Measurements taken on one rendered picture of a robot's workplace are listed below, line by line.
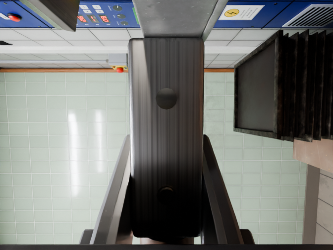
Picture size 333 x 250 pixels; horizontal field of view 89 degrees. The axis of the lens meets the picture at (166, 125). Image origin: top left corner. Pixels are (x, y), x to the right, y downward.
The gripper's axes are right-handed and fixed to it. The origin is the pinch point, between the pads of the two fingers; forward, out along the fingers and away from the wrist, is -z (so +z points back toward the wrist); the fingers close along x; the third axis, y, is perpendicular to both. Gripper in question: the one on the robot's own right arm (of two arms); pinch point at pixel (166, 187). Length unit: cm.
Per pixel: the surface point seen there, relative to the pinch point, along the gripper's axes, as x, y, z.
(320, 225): -119, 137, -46
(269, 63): -30, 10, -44
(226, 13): -18, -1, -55
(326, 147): -62, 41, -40
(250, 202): -67, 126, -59
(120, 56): 25, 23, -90
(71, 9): 19.3, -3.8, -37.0
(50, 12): 20.2, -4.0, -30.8
